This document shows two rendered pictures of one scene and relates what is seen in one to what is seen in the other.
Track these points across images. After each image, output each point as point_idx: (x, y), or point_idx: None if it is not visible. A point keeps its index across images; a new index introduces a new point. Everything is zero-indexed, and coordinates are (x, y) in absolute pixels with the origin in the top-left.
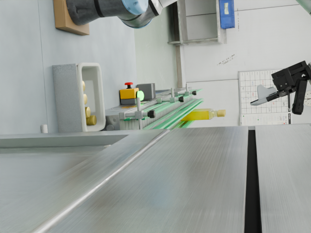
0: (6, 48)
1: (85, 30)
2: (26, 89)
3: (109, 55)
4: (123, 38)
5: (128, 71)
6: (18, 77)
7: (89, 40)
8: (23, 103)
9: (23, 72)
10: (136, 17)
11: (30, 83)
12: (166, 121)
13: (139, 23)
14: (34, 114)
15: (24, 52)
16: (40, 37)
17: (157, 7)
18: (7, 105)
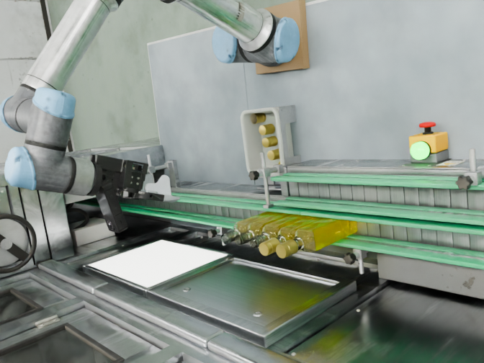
0: (216, 103)
1: (294, 65)
2: (231, 129)
3: (391, 77)
4: (472, 27)
5: None
6: (225, 121)
7: (325, 69)
8: (230, 138)
9: (229, 117)
10: (248, 60)
11: (235, 124)
12: (415, 212)
13: (265, 61)
14: (238, 147)
15: (230, 102)
16: (245, 87)
17: (241, 46)
18: (217, 139)
